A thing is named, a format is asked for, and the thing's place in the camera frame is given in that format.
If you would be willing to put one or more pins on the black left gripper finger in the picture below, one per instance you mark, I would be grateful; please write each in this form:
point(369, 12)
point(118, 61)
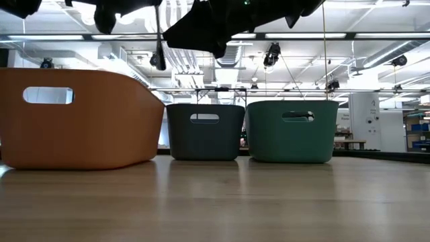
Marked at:
point(141, 4)

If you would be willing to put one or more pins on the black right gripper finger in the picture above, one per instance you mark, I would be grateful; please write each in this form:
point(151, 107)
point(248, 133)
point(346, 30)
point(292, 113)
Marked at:
point(201, 30)

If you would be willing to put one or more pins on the black metal fork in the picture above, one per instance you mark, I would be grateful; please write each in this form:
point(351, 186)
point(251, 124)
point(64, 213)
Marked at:
point(160, 43)

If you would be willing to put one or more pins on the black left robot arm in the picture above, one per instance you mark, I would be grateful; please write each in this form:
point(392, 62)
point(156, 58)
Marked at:
point(20, 6)

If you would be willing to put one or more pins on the blue plastic bin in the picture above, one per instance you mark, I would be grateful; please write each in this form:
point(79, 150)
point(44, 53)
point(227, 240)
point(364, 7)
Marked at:
point(205, 141)

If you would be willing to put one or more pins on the orange plastic bin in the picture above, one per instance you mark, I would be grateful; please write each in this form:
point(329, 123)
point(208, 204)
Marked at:
point(84, 131)

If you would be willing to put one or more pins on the green plastic bin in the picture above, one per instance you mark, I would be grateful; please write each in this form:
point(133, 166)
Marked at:
point(292, 142)

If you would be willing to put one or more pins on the white square pillar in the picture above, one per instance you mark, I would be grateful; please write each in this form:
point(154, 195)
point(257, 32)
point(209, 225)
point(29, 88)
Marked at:
point(364, 124)

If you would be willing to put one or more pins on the wooden bench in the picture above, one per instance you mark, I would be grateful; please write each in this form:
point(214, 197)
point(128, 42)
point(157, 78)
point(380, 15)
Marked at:
point(349, 142)

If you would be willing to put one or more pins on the shelving rack with blue bins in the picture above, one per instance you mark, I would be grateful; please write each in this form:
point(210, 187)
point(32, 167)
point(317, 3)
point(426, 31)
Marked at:
point(418, 132)

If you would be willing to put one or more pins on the black ceiling-hung camera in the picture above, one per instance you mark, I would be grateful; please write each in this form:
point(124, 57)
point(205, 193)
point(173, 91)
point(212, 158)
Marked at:
point(272, 54)
point(332, 84)
point(399, 60)
point(47, 63)

